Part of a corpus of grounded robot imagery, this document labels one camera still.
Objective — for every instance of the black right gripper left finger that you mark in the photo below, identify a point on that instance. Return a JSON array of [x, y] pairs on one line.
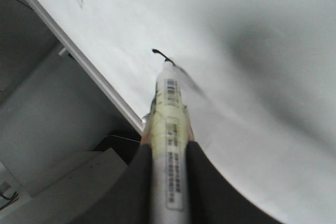
[[123, 198]]

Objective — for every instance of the white black whiteboard marker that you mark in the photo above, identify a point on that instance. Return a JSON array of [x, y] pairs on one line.
[[167, 130]]

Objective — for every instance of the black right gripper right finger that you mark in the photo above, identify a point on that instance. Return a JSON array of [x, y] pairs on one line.
[[212, 198]]

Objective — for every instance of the white marker tray box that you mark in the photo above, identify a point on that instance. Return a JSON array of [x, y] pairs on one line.
[[84, 165]]

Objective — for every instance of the white whiteboard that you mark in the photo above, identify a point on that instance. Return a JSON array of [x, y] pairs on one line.
[[258, 77]]

